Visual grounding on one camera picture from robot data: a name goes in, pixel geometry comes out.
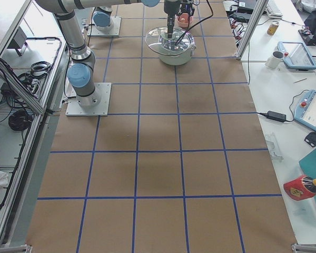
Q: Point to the clear plastic holder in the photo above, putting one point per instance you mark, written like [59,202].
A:
[273,147]

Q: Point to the power strip with plugs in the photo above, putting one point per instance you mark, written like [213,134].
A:
[238,23]

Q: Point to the yellow drink can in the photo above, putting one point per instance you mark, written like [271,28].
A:
[272,28]

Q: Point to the white cooking pot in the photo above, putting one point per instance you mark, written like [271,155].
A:
[177,60]

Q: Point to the lower teach pendant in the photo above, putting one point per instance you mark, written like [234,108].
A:
[305,111]

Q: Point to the glass pot lid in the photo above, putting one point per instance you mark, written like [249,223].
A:
[156,40]

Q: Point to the black gripper over pot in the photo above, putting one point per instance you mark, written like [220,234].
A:
[170,8]

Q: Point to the white mug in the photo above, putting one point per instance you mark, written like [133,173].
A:
[274,60]

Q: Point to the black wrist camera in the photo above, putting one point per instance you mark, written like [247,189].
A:
[186,7]

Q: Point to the pink bowl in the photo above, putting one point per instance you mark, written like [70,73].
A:
[184,20]

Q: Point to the upper teach pendant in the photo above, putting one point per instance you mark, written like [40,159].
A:
[298,56]

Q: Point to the teach pendant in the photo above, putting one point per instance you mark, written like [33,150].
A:
[305,111]
[298,56]

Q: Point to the small black power brick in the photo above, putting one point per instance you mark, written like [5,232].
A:
[276,116]

